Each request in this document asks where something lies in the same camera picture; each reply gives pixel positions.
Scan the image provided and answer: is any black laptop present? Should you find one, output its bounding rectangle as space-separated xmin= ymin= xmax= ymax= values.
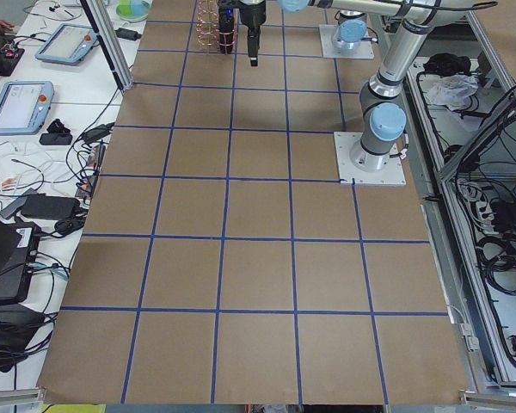
xmin=0 ymin=221 xmax=40 ymax=305

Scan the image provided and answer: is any far teach pendant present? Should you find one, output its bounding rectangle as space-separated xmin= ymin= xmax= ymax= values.
xmin=35 ymin=23 xmax=97 ymax=66

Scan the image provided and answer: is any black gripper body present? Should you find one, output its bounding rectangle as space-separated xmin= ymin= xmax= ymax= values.
xmin=239 ymin=0 xmax=267 ymax=28

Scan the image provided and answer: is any white crumpled cloth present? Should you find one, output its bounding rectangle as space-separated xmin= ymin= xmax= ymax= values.
xmin=425 ymin=74 xmax=479 ymax=110

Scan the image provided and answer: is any aluminium frame post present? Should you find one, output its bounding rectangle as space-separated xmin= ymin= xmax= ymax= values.
xmin=81 ymin=0 xmax=133 ymax=93

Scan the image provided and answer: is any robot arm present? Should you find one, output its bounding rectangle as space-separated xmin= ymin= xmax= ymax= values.
xmin=279 ymin=0 xmax=474 ymax=173
xmin=331 ymin=10 xmax=367 ymax=51

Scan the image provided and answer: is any teach pendant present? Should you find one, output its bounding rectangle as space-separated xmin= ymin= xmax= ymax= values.
xmin=0 ymin=81 xmax=55 ymax=136
xmin=35 ymin=23 xmax=97 ymax=66

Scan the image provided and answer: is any green plastic bowl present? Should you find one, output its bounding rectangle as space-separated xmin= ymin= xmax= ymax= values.
xmin=115 ymin=0 xmax=151 ymax=23

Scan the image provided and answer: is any dark wine bottle carried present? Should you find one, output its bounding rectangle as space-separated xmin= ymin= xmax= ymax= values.
xmin=247 ymin=28 xmax=261 ymax=67

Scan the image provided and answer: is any copper wire wine basket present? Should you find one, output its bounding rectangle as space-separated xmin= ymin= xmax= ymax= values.
xmin=196 ymin=0 xmax=222 ymax=53

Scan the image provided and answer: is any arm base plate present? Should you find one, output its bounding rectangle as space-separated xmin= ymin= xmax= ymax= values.
xmin=334 ymin=132 xmax=406 ymax=187
xmin=319 ymin=22 xmax=375 ymax=60

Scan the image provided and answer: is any black power adapter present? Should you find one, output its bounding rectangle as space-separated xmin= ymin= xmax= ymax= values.
xmin=115 ymin=28 xmax=142 ymax=41

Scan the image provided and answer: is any near teach pendant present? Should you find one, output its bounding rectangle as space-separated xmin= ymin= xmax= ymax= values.
xmin=0 ymin=81 xmax=55 ymax=136

